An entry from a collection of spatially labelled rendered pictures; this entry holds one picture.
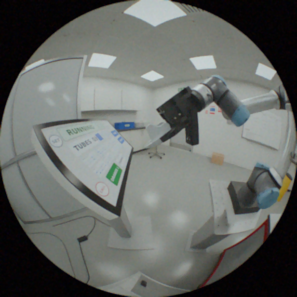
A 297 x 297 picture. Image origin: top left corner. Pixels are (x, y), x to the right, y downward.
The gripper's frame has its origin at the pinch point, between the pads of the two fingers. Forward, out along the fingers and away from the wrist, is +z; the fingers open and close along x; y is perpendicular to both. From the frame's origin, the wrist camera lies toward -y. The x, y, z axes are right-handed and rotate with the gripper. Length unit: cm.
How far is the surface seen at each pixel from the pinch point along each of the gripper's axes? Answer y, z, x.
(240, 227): -53, -11, 28
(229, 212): -53, -11, 15
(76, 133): 19.3, 15.0, -0.4
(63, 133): 20.7, 14.9, 4.8
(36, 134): 22.8, 15.0, 13.2
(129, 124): 20, 35, -267
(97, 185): 3.6, 14.9, 9.1
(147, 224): -82, 68, -22
